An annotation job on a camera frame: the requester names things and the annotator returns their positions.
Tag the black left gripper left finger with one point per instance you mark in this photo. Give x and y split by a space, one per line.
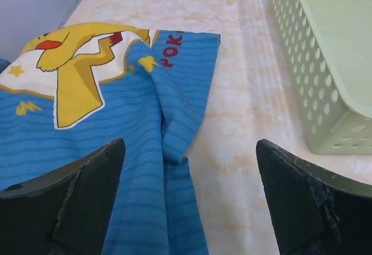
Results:
65 211

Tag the blue Pikachu t-shirt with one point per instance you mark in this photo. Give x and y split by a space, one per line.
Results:
96 119

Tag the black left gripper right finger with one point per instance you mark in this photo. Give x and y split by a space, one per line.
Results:
313 210

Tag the light green plastic basket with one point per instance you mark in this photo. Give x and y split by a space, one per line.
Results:
327 49

